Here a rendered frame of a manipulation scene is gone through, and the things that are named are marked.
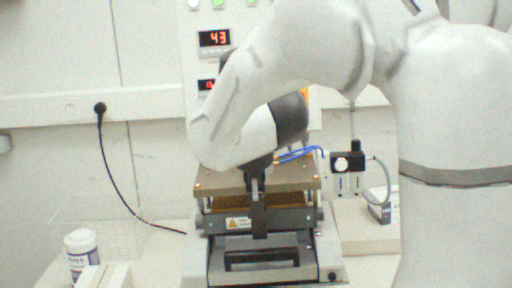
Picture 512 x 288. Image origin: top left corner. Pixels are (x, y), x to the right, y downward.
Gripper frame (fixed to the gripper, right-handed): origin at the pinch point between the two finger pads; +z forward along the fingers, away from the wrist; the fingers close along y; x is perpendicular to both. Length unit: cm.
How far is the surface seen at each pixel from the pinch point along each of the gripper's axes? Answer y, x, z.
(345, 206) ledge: -51, 26, 46
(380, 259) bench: -24, 32, 41
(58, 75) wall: -78, -63, 6
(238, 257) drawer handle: 3.9, -4.5, 4.8
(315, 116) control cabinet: -32.8, 14.8, -2.1
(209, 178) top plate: -15.1, -10.4, 0.1
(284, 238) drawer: -2.7, 5.0, 7.3
